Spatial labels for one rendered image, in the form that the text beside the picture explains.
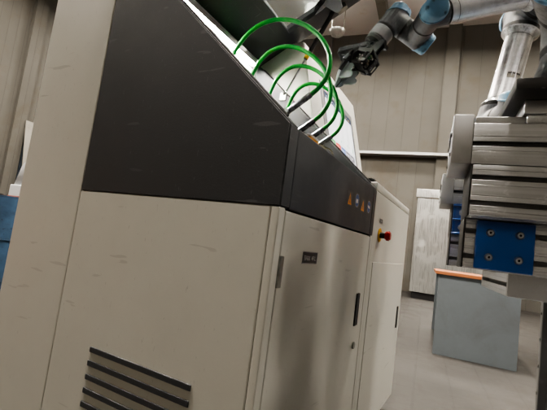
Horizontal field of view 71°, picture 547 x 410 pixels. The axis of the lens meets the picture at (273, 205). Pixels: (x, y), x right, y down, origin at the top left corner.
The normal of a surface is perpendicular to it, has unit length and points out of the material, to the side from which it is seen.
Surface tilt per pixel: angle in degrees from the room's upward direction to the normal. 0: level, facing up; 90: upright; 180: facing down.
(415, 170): 90
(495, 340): 90
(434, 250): 90
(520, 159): 90
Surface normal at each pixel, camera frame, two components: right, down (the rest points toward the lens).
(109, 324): -0.47, -0.14
